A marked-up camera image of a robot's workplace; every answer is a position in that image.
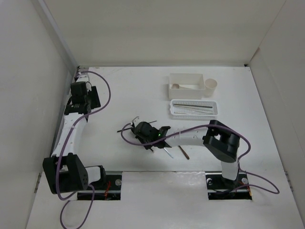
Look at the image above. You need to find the dark grey chopstick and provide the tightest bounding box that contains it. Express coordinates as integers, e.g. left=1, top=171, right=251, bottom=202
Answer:
left=173, top=104, right=213, bottom=109

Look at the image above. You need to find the beige wooden spoon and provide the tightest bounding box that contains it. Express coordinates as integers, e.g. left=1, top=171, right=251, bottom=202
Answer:
left=171, top=83, right=198, bottom=90

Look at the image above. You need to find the silver metal chopstick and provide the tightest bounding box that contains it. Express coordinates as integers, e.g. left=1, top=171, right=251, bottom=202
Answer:
left=173, top=110, right=214, bottom=115

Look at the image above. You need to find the black chopstick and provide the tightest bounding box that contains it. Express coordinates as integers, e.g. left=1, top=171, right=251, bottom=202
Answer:
left=116, top=120, right=157, bottom=133

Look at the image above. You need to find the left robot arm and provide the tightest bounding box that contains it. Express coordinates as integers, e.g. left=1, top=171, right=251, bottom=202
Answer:
left=42, top=79, right=107, bottom=194

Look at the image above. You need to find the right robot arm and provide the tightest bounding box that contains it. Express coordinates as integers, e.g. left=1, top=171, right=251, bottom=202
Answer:
left=131, top=117, right=240, bottom=189

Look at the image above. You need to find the black plastic spoon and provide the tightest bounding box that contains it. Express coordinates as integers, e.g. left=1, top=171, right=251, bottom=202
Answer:
left=143, top=143, right=154, bottom=153

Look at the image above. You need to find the white perforated basket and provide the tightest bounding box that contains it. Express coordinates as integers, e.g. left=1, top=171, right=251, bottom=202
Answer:
left=170, top=99, right=219, bottom=121

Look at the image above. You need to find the brown fork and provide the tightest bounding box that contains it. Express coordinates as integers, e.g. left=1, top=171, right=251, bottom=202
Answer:
left=178, top=146, right=190, bottom=160

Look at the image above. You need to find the white rectangular bin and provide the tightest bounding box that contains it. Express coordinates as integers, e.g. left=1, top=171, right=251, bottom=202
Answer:
left=168, top=73, right=205, bottom=100

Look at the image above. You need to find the white paper cup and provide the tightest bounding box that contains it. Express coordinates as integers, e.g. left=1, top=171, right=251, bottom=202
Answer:
left=203, top=78, right=218, bottom=97

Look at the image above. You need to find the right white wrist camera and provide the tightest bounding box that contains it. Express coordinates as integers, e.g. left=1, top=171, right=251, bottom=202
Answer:
left=131, top=116, right=142, bottom=128

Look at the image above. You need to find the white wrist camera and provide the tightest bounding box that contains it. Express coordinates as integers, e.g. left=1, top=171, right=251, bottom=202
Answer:
left=74, top=71, right=90, bottom=82
left=131, top=116, right=142, bottom=128

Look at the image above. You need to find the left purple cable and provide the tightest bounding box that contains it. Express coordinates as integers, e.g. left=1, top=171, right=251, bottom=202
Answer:
left=56, top=70, right=112, bottom=229

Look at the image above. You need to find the purple cable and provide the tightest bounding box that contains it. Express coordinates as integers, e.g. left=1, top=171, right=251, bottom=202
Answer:
left=56, top=70, right=112, bottom=229
left=121, top=123, right=280, bottom=194

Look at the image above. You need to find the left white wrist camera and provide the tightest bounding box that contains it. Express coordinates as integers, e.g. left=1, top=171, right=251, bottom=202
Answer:
left=74, top=71, right=90, bottom=82

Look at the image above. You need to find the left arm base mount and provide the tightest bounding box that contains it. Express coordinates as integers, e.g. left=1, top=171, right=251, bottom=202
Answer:
left=88, top=170, right=122, bottom=201

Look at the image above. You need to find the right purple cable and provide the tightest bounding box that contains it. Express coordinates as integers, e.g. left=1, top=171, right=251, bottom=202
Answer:
left=121, top=123, right=280, bottom=194

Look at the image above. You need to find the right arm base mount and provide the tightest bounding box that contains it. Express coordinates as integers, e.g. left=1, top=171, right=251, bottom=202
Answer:
left=205, top=172, right=252, bottom=200

